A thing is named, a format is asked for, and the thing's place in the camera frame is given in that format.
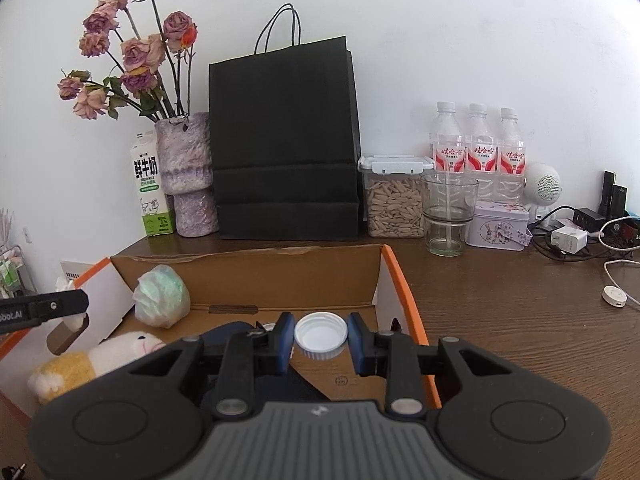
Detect clear container of seeds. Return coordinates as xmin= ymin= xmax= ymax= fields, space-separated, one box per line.
xmin=357 ymin=154 xmax=435 ymax=238

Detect navy fabric pouch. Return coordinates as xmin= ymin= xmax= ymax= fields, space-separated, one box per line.
xmin=200 ymin=321 xmax=332 ymax=411

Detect clear glass cup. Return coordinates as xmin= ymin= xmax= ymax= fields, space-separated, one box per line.
xmin=420 ymin=172 xmax=480 ymax=258

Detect purple textured vase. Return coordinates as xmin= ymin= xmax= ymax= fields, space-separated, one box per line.
xmin=155 ymin=112 xmax=220 ymax=237

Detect black paper bag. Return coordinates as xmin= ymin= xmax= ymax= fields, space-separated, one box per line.
xmin=208 ymin=3 xmax=362 ymax=241

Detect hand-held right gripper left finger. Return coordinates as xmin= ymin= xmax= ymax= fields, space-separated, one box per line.
xmin=129 ymin=311 xmax=296 ymax=420

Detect white round puck with cable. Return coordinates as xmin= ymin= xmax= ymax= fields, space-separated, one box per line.
xmin=597 ymin=215 xmax=640 ymax=307

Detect dried pink rose bouquet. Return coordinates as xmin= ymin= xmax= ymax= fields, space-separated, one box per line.
xmin=56 ymin=0 xmax=198 ymax=122

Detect white green milk carton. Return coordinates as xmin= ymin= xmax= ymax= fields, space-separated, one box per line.
xmin=130 ymin=130 xmax=176 ymax=237

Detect white charger with cables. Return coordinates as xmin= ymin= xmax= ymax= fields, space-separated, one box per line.
xmin=530 ymin=205 xmax=601 ymax=262

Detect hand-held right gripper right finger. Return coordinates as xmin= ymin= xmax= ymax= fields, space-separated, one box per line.
xmin=347 ymin=312 xmax=511 ymax=416

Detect white plastic lid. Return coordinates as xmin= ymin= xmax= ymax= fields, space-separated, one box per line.
xmin=294 ymin=312 xmax=349 ymax=362

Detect white round speaker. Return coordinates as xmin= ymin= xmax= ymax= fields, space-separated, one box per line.
xmin=522 ymin=161 xmax=563 ymax=216

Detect wire storage cart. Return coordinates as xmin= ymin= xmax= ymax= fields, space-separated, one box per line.
xmin=0 ymin=207 xmax=36 ymax=301

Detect black power adapter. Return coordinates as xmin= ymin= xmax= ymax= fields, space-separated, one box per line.
xmin=572 ymin=207 xmax=606 ymax=233

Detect white charger plug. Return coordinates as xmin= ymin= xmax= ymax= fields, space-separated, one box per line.
xmin=549 ymin=226 xmax=590 ymax=257

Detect white printed tin box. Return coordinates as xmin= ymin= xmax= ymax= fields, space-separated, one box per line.
xmin=466 ymin=201 xmax=532 ymax=251

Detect yellow white plush toy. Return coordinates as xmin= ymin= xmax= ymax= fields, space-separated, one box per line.
xmin=27 ymin=331 xmax=167 ymax=405

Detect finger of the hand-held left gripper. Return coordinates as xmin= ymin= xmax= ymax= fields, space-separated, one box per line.
xmin=22 ymin=287 xmax=90 ymax=323

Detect red cardboard box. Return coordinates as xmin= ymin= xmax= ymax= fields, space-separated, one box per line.
xmin=0 ymin=244 xmax=443 ymax=418

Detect white vent panel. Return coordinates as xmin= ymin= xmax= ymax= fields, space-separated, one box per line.
xmin=60 ymin=259 xmax=108 ymax=281

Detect green white plastic ball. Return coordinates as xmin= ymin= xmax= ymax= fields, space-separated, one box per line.
xmin=132 ymin=265 xmax=192 ymax=330

